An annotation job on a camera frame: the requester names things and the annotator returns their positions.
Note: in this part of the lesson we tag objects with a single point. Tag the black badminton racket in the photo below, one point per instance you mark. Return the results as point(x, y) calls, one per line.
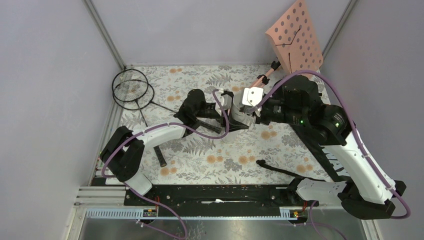
point(128, 74)
point(135, 95)

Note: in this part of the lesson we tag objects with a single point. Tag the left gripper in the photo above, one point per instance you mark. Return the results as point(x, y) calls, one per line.
point(234, 126)

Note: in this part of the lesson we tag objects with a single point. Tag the black racket bag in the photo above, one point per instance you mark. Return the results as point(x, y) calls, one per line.
point(330, 164)

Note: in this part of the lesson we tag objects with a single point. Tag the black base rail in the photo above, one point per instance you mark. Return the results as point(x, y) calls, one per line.
point(217, 200)

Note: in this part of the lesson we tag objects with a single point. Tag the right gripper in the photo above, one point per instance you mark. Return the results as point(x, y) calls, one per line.
point(261, 118)

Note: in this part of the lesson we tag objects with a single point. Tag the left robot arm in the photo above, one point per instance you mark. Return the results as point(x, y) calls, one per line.
point(123, 153)

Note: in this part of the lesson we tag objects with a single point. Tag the pink music stand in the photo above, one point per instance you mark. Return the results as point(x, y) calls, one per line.
point(294, 40)

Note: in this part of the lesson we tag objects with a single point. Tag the floral tablecloth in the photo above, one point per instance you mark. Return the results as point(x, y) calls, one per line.
point(205, 159)

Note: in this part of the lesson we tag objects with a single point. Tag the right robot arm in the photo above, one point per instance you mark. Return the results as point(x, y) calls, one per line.
point(368, 192)

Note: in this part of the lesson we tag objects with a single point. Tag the white shuttlecock tube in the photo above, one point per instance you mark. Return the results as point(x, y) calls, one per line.
point(235, 116)

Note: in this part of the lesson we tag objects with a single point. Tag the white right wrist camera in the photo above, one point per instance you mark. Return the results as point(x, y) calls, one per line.
point(252, 96)

